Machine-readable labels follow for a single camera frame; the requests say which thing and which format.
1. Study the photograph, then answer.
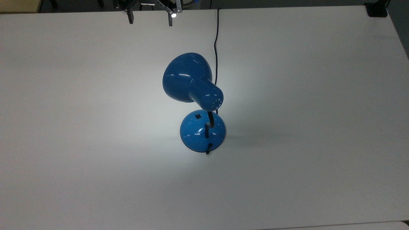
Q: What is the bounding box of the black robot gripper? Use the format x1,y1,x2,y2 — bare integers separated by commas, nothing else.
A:
114,0,183,27

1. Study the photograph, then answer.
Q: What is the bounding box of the blue desk lamp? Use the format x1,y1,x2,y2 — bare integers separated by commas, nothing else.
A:
162,52,227,154

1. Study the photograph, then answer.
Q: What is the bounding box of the beige cabinet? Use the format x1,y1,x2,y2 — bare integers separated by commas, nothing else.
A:
0,0,43,14

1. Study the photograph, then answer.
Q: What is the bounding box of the black table clamp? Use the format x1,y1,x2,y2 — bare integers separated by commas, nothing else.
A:
364,0,391,18

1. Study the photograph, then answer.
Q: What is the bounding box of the black lamp power cable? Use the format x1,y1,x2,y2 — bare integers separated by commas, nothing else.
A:
205,8,222,155

